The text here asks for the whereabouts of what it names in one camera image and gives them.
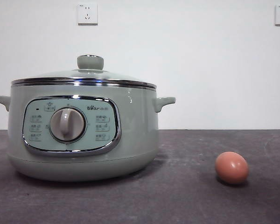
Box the glass lid with green knob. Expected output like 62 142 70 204
11 55 157 91

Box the brown egg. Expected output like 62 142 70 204
215 151 249 185

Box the green electric cooking pot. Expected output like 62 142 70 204
0 84 177 182

